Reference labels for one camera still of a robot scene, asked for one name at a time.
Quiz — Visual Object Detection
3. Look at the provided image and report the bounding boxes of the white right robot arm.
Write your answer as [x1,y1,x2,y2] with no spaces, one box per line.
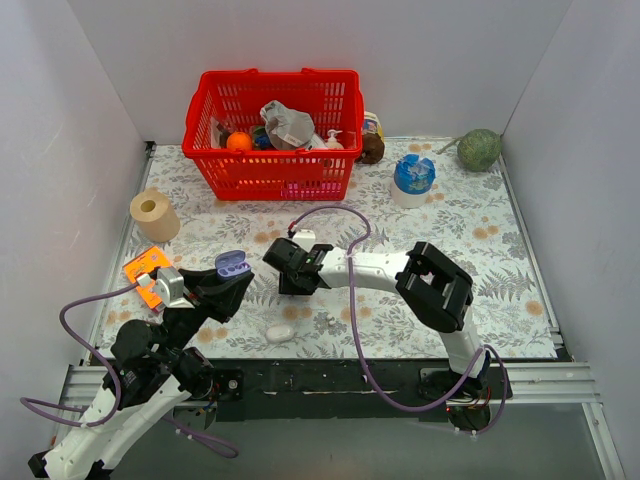
[263,238,490,398]

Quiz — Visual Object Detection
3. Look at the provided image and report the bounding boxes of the orange snack box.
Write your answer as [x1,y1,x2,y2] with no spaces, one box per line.
[123,246,172,313]

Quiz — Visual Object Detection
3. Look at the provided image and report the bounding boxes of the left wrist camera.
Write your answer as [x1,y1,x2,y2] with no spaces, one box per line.
[136,266,193,311]

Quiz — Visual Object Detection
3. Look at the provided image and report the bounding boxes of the purple earbud charging case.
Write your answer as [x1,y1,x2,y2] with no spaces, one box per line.
[215,250,251,281]

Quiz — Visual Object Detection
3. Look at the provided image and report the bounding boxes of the brown jar with label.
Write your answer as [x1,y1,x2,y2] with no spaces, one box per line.
[356,111,385,165]

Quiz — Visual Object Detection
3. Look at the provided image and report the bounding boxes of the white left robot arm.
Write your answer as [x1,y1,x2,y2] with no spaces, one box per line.
[28,266,254,479]

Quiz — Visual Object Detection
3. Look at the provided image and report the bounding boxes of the beige paper roll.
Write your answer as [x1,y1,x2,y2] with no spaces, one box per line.
[129,187,181,243]

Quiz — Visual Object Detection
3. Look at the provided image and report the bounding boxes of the orange fruit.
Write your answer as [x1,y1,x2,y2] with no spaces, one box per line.
[226,131,253,151]

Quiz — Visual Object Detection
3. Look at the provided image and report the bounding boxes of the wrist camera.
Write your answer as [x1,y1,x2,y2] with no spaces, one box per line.
[136,266,193,311]
[288,229,316,251]

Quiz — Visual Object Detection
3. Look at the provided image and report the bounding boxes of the floral table mat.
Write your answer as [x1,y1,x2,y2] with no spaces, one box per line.
[97,137,559,360]

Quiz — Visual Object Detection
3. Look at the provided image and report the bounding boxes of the green melon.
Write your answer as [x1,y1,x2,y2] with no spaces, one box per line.
[437,129,502,172]

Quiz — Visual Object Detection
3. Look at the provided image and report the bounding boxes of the red plastic shopping basket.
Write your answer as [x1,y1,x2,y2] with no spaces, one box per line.
[182,68,364,201]

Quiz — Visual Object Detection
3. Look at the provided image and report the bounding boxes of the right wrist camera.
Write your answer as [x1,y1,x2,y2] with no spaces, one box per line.
[288,229,316,251]

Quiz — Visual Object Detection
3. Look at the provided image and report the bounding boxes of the blue lidded white jar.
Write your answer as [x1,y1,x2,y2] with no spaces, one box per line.
[390,153,436,209]

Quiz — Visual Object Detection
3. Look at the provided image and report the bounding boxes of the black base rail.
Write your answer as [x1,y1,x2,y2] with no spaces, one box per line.
[172,357,494,431]

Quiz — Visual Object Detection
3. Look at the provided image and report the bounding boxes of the grey crumpled bag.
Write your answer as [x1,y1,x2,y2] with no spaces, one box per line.
[260,100,315,150]

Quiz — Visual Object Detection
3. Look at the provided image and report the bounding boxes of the white pump bottle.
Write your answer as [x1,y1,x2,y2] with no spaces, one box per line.
[325,129,344,150]

